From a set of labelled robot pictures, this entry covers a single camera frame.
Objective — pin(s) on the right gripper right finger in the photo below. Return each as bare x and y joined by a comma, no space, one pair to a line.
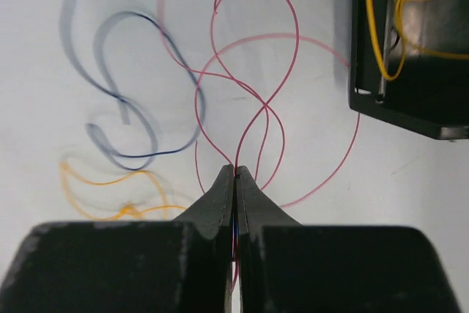
285,266

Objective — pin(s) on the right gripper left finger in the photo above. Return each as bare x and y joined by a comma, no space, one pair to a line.
182,265

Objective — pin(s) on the black compartment tray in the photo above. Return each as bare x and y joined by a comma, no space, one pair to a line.
409,65

